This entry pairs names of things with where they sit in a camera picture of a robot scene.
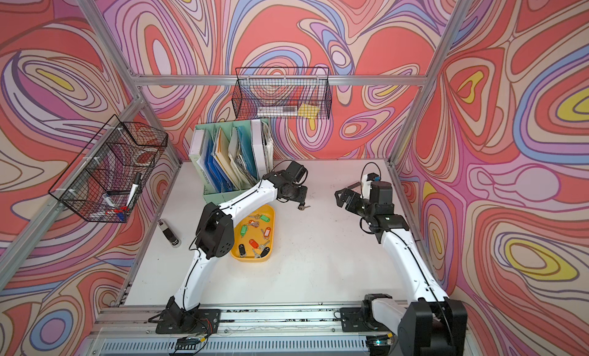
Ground black wire basket left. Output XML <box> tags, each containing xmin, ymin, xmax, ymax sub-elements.
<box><xmin>48</xmin><ymin>115</ymin><xmax>169</xmax><ymax>224</ymax></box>

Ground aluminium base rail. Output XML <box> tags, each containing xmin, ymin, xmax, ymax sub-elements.
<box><xmin>76</xmin><ymin>302</ymin><xmax>401</xmax><ymax>355</ymax></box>

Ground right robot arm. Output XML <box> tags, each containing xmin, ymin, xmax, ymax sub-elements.
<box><xmin>334</xmin><ymin>181</ymin><xmax>468</xmax><ymax>355</ymax></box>

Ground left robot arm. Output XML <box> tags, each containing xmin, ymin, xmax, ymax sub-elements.
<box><xmin>148</xmin><ymin>161</ymin><xmax>308</xmax><ymax>336</ymax></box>

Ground key with green square-ish tag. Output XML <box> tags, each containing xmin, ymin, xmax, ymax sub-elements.
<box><xmin>250</xmin><ymin>214</ymin><xmax>270</xmax><ymax>222</ymax></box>

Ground key with red window tag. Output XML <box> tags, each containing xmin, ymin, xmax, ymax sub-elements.
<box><xmin>262</xmin><ymin>227</ymin><xmax>272</xmax><ymax>240</ymax></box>

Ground black wire basket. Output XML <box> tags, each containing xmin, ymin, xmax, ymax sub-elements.
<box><xmin>48</xmin><ymin>115</ymin><xmax>169</xmax><ymax>224</ymax></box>
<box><xmin>232</xmin><ymin>66</ymin><xmax>332</xmax><ymax>120</ymax></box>

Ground yellow plastic storage tray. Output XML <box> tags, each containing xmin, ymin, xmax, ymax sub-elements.
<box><xmin>230</xmin><ymin>204</ymin><xmax>275</xmax><ymax>262</ymax></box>

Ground green file organizer rack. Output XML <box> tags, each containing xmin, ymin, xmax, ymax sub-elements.
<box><xmin>189</xmin><ymin>119</ymin><xmax>274</xmax><ymax>204</ymax></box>

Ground aluminium frame post right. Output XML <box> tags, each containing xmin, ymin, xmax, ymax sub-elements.
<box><xmin>388</xmin><ymin>0</ymin><xmax>474</xmax><ymax>167</ymax></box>

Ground black wire basket back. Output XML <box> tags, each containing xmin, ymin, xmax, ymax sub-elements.
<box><xmin>232</xmin><ymin>66</ymin><xmax>332</xmax><ymax>120</ymax></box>

